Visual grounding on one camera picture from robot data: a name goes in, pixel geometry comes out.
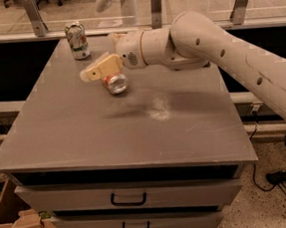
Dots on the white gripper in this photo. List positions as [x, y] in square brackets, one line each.
[128, 50]

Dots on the red coke can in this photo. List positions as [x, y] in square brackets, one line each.
[116, 84]

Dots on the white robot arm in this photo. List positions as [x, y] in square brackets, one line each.
[191, 42]

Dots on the white green soda can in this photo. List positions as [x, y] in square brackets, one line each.
[75, 34]

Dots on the grey drawer cabinet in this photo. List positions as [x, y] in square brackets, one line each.
[175, 136]

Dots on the middle metal bracket post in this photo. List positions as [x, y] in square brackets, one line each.
[156, 12]

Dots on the metal bracket post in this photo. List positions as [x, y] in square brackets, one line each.
[156, 12]
[237, 16]
[39, 28]

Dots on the left metal bracket post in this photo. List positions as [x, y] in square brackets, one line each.
[39, 28]

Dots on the right metal bracket post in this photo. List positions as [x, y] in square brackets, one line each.
[237, 16]

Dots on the top drawer black handle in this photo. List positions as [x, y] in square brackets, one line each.
[128, 200]

